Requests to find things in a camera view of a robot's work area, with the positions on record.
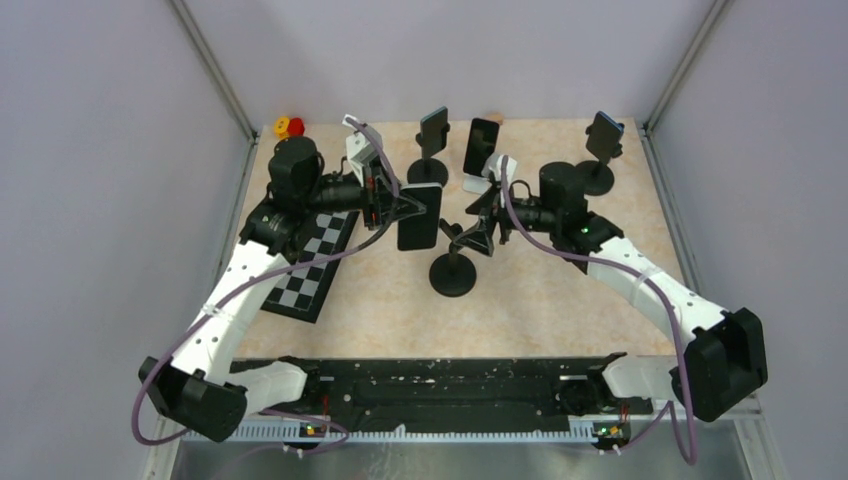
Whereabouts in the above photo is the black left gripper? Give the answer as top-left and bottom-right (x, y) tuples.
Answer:
(303, 154), (426, 230)

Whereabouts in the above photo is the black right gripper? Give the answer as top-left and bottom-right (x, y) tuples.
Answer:
(454, 182), (559, 257)

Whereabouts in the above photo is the black smartphone white edge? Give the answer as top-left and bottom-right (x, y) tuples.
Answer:
(397, 182), (443, 251)

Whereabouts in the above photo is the silver metal phone stand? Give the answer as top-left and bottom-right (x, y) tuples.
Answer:
(462, 174), (491, 195)

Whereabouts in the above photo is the black clamp stand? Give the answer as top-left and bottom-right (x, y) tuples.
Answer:
(429, 219), (477, 298)
(407, 151), (449, 187)
(576, 158), (615, 196)

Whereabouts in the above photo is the dark green-edged smartphone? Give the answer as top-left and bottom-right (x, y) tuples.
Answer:
(416, 106), (450, 159)

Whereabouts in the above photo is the purple smartphone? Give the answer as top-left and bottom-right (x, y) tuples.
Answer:
(463, 118), (500, 176)

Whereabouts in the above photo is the black clamp stand back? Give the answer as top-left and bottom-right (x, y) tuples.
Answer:
(576, 158), (615, 196)

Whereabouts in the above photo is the blue smartphone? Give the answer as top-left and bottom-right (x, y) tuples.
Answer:
(586, 111), (625, 162)

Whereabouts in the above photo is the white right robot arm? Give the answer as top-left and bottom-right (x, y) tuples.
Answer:
(457, 154), (769, 422)

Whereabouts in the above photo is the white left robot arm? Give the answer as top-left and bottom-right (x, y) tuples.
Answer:
(135, 133), (442, 442)

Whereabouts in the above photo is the small wooden block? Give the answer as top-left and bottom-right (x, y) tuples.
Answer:
(485, 113), (504, 125)

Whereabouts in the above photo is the black and silver chessboard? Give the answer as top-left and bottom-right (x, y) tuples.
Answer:
(261, 211), (359, 324)

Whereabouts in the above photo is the yellow toy block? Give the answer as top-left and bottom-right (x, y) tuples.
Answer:
(273, 116), (291, 140)

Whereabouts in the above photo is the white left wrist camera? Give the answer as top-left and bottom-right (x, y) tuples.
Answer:
(342, 114), (383, 187)

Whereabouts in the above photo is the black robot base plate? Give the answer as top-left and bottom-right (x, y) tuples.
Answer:
(272, 357), (654, 434)

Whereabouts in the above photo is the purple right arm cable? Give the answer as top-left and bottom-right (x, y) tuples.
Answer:
(498, 155), (700, 467)

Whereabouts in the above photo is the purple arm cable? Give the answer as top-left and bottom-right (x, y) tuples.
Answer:
(498, 155), (700, 467)
(130, 117), (402, 458)

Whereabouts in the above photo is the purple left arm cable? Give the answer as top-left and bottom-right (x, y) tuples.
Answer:
(130, 117), (402, 458)

